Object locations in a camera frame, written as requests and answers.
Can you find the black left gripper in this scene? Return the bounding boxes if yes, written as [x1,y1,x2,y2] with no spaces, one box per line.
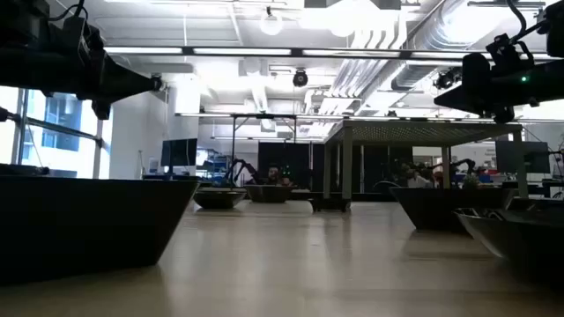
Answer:
[0,43,163,121]

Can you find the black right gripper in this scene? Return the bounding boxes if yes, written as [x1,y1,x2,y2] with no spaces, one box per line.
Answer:
[434,51,564,125]

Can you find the small square black mini plate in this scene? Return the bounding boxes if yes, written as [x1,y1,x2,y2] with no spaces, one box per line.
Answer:
[389,186,517,232]

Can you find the large square black mini plate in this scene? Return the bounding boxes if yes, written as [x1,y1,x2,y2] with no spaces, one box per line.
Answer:
[0,174,201,285]

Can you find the glossy round black mini plate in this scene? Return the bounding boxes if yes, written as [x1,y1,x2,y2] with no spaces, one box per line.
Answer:
[453,197,564,287]

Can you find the round black mini bowl plate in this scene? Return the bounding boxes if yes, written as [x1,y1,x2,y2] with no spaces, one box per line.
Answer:
[192,187,249,210]

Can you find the wavy rim square black plate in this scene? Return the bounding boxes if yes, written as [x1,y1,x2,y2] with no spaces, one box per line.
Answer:
[244,184,293,204]

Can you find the flower shaped black mini plate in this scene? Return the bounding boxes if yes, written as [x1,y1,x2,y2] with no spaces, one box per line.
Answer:
[309,197,352,213]

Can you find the black computer monitor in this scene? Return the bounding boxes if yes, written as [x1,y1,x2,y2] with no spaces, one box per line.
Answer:
[494,140,552,174]
[160,137,199,175]

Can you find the person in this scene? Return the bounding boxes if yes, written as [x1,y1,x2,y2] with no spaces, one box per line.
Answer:
[405,168,437,190]
[265,164,284,187]

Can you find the long linear ceiling light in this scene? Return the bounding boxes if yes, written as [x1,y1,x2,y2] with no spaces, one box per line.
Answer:
[103,45,564,59]

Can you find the round pendant lamp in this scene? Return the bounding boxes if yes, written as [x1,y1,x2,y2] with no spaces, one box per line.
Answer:
[259,5,285,37]

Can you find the black ceiling spotlight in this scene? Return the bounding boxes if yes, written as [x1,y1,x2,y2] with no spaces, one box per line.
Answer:
[292,69,310,89]

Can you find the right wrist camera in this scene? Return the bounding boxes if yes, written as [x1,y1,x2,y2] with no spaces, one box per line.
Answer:
[486,33,536,68]

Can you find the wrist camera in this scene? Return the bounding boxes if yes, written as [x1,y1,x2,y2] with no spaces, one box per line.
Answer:
[486,33,536,68]
[61,17,106,55]

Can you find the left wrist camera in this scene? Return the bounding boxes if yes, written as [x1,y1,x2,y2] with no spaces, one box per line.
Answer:
[61,17,106,55]

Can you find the silver ventilation duct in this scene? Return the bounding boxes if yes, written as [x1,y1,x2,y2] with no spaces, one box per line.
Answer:
[390,0,475,92]

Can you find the black background frame stand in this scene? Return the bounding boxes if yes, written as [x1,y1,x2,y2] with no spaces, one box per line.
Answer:
[229,113,299,187]

